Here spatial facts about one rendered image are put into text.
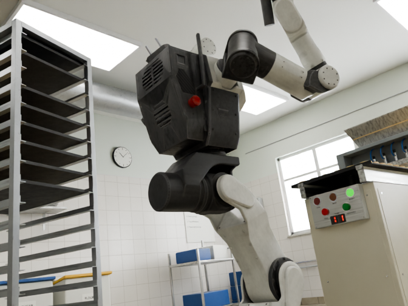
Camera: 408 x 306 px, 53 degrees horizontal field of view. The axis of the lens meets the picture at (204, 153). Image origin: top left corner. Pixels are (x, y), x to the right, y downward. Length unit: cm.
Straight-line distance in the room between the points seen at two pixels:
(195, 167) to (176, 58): 33
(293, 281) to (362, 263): 50
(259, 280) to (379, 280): 57
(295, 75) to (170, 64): 38
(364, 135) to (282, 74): 141
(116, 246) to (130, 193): 79
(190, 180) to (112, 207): 459
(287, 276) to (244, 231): 19
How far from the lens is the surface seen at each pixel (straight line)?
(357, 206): 172
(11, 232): 180
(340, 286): 183
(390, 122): 255
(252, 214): 127
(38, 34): 223
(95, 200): 212
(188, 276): 638
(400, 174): 200
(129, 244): 577
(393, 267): 171
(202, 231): 668
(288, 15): 136
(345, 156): 262
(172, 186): 112
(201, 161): 120
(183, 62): 127
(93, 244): 209
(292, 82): 129
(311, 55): 137
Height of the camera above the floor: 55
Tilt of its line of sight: 17 degrees up
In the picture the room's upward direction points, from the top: 7 degrees counter-clockwise
